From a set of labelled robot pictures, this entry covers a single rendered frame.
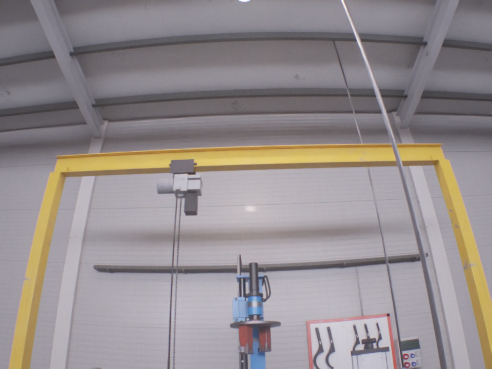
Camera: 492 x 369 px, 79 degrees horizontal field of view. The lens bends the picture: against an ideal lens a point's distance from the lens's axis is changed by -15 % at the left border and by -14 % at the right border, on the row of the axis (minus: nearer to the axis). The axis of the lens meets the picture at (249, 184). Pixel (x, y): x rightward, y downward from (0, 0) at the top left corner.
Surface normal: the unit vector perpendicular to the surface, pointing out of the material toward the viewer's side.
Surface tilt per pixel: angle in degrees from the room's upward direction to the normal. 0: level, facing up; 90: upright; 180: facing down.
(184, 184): 90
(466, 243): 90
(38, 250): 90
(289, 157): 90
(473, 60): 174
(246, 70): 174
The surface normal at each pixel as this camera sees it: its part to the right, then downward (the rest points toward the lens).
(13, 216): -0.01, -0.49
